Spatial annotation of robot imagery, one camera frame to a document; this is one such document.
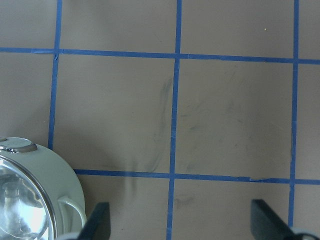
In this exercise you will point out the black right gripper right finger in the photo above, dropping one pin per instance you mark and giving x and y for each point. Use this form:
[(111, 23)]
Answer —
[(265, 224)]

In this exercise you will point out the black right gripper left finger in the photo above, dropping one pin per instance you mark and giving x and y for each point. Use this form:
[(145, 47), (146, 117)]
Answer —
[(98, 226)]

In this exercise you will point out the glass pot lid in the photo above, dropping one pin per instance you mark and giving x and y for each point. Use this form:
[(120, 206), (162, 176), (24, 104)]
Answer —
[(25, 211)]

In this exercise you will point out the pale green electric pot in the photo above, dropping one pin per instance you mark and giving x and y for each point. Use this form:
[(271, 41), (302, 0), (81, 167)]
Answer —
[(55, 176)]

